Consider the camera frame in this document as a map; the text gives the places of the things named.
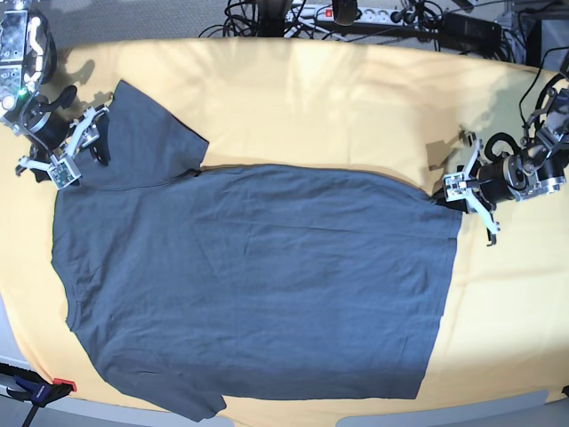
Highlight blue bar clamp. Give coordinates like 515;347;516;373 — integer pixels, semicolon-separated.
1;363;76;427

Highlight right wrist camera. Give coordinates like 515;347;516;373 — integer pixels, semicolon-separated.
47;157;81;190

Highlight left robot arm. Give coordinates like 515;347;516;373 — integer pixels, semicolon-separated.
443;72;568;246

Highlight black pole base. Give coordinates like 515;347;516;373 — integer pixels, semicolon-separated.
255;0;292;38

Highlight yellow table cloth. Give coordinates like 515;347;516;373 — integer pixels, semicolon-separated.
1;38;568;426

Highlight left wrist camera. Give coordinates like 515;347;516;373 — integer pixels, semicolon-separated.
443;173;474;203

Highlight black cable bundle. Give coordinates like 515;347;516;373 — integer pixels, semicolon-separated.
197;0;339;41

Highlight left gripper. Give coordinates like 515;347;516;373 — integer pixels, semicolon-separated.
460;131;525;246

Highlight white power strip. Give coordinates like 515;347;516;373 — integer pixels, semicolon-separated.
285;1;438;32

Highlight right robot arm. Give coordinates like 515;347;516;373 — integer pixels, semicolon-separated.
1;1;110;190

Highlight black power adapter box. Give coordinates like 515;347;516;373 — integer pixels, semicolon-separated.
440;12;502;48

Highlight blue-grey T-shirt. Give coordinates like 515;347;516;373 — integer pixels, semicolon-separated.
52;82;461;421

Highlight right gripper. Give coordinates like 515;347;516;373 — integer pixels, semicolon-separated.
15;100;110;182

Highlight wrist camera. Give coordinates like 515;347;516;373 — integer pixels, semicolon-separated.
443;173;474;203
47;157;81;190

